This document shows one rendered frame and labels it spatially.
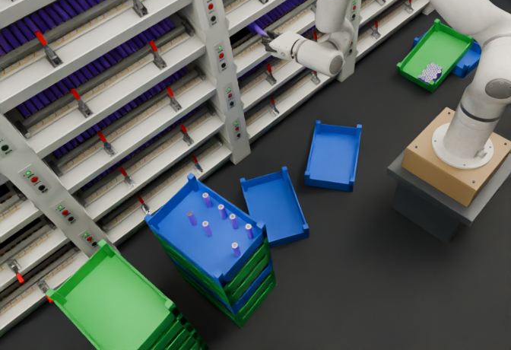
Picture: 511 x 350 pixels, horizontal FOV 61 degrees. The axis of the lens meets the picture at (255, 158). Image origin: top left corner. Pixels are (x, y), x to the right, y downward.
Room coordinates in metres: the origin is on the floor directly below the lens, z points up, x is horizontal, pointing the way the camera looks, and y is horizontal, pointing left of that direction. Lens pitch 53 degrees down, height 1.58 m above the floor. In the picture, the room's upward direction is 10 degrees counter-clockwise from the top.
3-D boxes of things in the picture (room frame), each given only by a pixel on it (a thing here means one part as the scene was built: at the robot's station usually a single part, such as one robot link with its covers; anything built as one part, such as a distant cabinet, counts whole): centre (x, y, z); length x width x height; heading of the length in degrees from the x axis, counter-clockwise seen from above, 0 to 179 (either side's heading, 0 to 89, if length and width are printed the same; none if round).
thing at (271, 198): (0.89, -0.04, 0.04); 0.30 x 0.20 x 0.08; 6
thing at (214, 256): (0.63, 0.18, 0.44); 0.30 x 0.20 x 0.08; 42
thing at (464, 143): (0.79, -0.68, 0.47); 0.19 x 0.19 x 0.18
